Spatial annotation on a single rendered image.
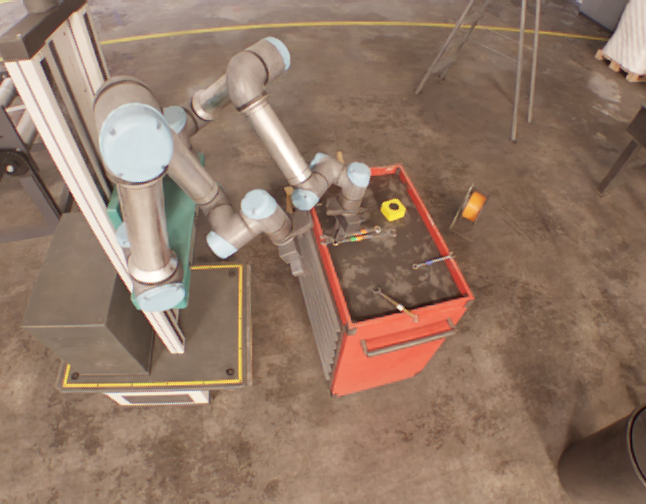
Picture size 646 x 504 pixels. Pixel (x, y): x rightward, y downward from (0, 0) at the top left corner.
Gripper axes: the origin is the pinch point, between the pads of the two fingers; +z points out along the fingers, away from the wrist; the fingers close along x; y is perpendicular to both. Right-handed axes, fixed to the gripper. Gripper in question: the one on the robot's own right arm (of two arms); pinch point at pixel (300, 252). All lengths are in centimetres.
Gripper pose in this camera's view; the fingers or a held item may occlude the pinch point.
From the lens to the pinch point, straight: 118.0
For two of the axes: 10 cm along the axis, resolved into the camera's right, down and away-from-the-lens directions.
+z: 2.7, 4.2, 8.7
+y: -9.3, 3.4, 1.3
